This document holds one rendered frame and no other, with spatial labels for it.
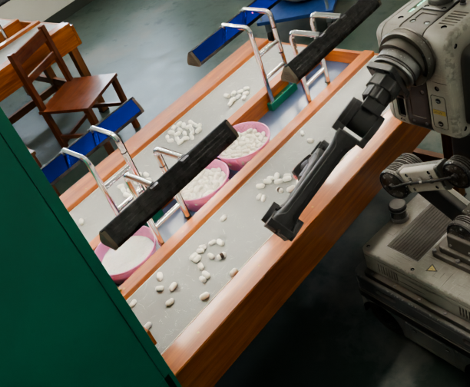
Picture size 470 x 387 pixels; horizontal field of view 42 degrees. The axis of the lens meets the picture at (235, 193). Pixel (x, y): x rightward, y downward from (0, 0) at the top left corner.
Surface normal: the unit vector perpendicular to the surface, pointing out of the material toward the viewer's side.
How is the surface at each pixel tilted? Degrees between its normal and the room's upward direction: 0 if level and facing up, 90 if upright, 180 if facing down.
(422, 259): 0
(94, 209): 0
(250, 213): 0
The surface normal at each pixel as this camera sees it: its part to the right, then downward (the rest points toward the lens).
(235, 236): -0.30, -0.73
